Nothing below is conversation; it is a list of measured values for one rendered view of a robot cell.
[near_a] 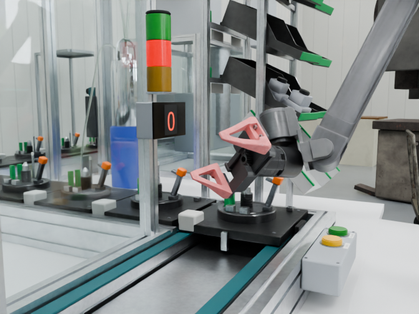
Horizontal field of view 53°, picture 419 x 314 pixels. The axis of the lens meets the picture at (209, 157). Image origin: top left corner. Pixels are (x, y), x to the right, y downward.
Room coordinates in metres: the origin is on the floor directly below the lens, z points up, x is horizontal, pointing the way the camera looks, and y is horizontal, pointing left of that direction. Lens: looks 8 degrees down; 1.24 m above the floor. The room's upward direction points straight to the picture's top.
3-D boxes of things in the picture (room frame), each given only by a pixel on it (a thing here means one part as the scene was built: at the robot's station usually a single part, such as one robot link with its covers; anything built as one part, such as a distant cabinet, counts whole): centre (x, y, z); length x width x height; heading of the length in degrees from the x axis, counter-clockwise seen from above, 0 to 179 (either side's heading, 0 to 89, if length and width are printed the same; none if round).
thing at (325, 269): (0.81, -0.24, 0.93); 0.21 x 0.07 x 0.06; 154
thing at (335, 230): (0.87, -0.27, 0.96); 0.04 x 0.04 x 0.02
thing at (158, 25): (0.86, 0.10, 1.38); 0.05 x 0.05 x 0.05
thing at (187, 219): (0.94, 0.04, 0.97); 0.05 x 0.05 x 0.04; 64
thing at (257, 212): (0.98, -0.09, 0.98); 0.14 x 0.14 x 0.02
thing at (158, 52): (0.86, 0.10, 1.33); 0.05 x 0.05 x 0.05
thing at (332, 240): (0.81, -0.24, 0.96); 0.04 x 0.04 x 0.02
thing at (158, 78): (0.86, 0.10, 1.28); 0.05 x 0.05 x 0.05
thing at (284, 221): (0.98, -0.09, 0.96); 0.24 x 0.24 x 0.02; 64
